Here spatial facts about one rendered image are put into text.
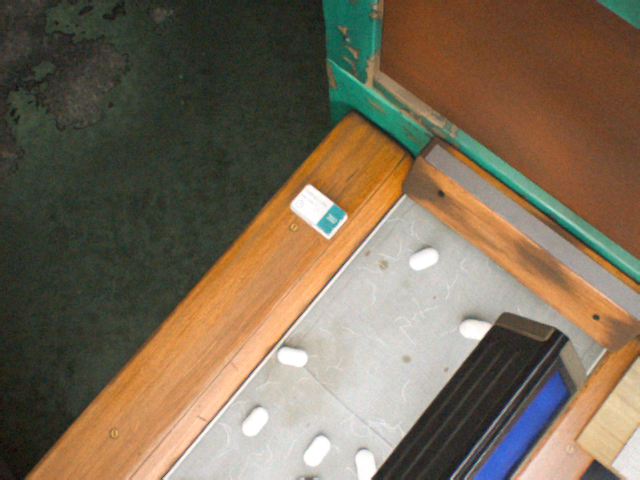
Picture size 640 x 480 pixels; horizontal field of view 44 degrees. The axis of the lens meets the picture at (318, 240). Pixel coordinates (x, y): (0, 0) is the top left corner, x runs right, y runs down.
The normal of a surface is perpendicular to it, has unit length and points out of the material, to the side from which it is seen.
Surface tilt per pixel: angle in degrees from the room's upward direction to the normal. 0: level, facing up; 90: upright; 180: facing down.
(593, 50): 90
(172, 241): 0
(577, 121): 90
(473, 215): 67
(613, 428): 0
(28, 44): 0
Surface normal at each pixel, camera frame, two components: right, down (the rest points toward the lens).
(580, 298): -0.61, 0.58
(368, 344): -0.04, -0.25
